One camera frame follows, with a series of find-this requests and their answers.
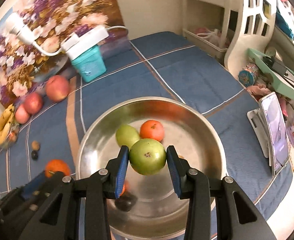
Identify white shelf unit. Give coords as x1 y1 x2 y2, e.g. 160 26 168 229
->
182 0 240 64

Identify pale pink apple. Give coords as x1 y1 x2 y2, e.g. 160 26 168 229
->
15 104 30 124

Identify blue plaid tablecloth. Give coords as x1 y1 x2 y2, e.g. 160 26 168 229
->
0 31 293 218

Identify white power strip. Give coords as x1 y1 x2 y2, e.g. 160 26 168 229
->
61 25 108 60

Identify mint green tray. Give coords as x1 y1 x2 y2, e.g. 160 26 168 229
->
247 48 294 100

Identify white lattice chair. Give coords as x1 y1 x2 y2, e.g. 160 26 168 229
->
224 0 277 79

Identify middle red apple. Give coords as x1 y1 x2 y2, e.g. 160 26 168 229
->
23 92 43 115

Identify white phone stand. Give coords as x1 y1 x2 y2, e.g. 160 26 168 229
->
247 108 270 159

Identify small dark plum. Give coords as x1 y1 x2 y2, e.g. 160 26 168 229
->
31 150 39 160

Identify large dark plum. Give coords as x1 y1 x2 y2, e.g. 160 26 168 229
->
114 191 137 212

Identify small orange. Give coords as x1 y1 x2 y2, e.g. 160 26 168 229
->
44 159 71 178

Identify round green fruit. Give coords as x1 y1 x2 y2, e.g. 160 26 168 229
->
129 139 166 176

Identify small brown kiwi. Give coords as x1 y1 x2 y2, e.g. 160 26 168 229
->
31 140 40 151

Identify smartphone on stand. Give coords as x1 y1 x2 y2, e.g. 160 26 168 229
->
259 92 289 176

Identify oblong green fruit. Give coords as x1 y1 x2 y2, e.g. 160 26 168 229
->
116 125 140 149

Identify yellow banana bunch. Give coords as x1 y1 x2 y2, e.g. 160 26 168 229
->
0 104 15 145

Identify colourful round tin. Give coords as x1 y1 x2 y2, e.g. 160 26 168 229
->
238 63 259 87

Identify large red apple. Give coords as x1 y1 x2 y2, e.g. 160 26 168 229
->
45 75 69 102

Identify teal house-shaped box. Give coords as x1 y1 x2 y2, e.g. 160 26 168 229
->
71 45 106 83

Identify silver metal bowl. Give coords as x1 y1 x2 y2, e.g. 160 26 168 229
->
76 96 227 239

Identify floral painting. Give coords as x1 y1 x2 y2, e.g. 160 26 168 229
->
0 0 128 106

